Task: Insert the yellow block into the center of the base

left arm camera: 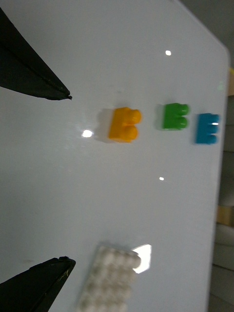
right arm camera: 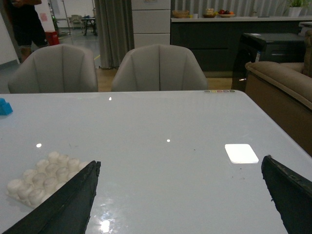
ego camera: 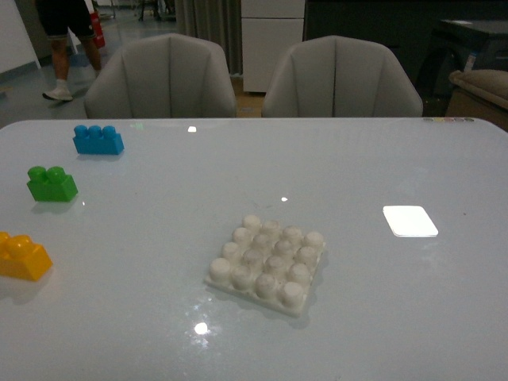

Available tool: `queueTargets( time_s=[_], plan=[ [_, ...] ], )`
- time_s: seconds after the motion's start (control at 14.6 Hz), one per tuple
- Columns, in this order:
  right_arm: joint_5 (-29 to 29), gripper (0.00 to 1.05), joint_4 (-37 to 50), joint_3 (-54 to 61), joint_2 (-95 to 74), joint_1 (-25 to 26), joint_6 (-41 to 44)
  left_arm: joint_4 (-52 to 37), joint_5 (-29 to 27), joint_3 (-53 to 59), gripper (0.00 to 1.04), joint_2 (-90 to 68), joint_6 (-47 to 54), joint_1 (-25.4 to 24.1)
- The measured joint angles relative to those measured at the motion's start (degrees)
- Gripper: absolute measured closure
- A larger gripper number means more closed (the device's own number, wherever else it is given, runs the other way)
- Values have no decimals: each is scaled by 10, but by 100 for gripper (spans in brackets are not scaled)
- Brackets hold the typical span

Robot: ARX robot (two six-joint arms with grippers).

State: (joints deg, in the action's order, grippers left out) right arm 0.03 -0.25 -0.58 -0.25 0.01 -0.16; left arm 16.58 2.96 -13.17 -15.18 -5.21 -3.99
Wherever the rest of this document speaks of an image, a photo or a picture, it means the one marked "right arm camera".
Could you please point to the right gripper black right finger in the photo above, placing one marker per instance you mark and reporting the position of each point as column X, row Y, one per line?
column 291, row 193

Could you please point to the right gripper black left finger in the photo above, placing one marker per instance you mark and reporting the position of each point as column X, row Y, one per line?
column 67, row 211

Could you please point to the blue toy block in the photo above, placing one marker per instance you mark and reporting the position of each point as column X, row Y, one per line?
column 5, row 107

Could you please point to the brown sofa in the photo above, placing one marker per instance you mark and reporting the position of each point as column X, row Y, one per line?
column 284, row 92

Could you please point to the left grey armchair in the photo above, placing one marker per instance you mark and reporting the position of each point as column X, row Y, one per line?
column 61, row 68

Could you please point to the grey armchair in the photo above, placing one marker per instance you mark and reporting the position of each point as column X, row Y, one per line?
column 159, row 67
column 61, row 68

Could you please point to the black box appliance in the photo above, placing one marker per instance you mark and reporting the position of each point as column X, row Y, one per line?
column 253, row 47

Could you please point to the right grey armchair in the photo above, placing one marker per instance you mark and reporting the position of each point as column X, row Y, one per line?
column 159, row 67

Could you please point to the dark kitchen counter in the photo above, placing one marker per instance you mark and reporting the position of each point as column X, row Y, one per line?
column 214, row 41

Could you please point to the red bin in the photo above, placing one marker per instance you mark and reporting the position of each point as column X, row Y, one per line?
column 52, row 37

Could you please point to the person in black clothes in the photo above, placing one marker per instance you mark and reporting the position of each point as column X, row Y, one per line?
column 26, row 25

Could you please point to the potted plant white pot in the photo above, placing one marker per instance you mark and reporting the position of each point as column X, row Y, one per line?
column 297, row 8

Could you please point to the background work table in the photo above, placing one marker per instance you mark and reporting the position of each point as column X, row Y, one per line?
column 89, row 22

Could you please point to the fruit plate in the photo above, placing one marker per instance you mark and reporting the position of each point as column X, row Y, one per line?
column 226, row 13

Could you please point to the grey curtain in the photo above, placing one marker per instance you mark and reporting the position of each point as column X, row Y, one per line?
column 115, row 31

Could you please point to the bowl with food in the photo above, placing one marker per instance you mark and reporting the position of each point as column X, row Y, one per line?
column 210, row 13

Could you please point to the white drawer cabinet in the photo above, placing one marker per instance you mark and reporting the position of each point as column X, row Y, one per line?
column 151, row 22

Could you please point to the wicker basket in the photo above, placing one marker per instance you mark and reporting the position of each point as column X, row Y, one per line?
column 180, row 14

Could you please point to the white studded base plate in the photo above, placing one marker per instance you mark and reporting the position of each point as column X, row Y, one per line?
column 37, row 184

